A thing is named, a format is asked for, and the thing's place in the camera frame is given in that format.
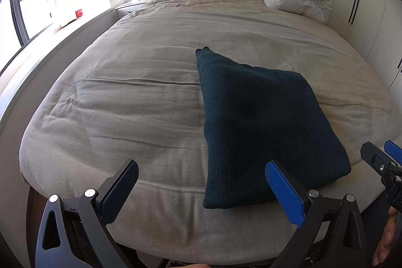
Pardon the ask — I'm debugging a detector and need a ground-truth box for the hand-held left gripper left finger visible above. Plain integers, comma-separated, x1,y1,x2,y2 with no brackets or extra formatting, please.
34,159,139,268

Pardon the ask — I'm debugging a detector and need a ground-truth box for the black framed window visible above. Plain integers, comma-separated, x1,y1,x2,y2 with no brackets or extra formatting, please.
0,0,52,74

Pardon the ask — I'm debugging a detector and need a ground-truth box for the dark teal knit sweater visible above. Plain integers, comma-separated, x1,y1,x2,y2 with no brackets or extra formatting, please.
195,47,351,210

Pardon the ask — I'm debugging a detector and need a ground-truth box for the white nightstand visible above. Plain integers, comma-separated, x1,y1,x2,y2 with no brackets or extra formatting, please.
115,0,154,20

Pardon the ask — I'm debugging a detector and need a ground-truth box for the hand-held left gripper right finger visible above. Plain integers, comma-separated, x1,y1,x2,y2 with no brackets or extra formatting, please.
265,159,368,268

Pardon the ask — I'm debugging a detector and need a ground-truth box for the bed with beige sheet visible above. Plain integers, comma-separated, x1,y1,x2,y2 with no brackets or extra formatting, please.
19,0,402,267

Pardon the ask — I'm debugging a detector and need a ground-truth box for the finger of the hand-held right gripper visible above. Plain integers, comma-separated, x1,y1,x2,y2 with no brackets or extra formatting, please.
360,142,391,178
384,140,402,169

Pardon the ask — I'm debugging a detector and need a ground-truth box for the white wardrobe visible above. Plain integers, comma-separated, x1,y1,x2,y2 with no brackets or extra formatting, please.
327,0,402,93

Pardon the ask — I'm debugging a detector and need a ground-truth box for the person's right hand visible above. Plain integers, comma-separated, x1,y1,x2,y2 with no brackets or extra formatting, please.
372,207,402,267

